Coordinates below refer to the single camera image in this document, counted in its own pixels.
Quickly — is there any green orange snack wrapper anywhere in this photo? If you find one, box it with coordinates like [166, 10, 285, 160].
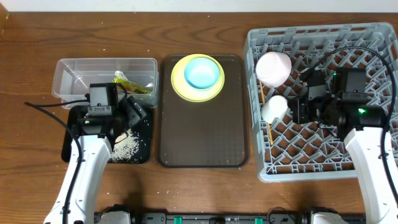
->
[112, 70, 152, 94]

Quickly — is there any rice pile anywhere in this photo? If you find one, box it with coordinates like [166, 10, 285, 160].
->
[108, 129, 148, 164]

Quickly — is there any white cup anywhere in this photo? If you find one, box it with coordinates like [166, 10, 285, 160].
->
[261, 95, 288, 124]

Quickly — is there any white bowl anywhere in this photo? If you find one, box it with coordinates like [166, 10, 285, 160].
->
[255, 52, 292, 88]

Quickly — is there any wooden chopstick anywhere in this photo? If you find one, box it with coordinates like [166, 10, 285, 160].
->
[259, 82, 274, 146]

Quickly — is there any yellow plate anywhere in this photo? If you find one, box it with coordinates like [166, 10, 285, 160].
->
[171, 54, 225, 103]

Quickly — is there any light blue bowl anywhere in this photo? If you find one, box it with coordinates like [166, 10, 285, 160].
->
[184, 57, 220, 90]

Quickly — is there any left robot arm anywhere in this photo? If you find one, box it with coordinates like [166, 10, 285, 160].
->
[45, 96, 150, 223]

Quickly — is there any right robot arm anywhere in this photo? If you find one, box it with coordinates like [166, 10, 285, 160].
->
[288, 68, 397, 223]

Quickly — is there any black waste tray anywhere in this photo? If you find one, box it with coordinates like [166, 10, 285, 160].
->
[61, 105, 153, 163]

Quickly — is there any grey plastic dishwasher rack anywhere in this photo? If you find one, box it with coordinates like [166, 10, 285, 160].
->
[243, 22, 397, 182]

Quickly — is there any clear plastic bin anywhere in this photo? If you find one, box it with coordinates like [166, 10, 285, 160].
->
[52, 58, 159, 108]

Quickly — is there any dark brown serving tray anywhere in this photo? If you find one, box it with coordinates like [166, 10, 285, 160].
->
[157, 55, 250, 168]

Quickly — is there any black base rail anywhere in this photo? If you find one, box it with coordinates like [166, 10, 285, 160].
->
[93, 205, 368, 224]

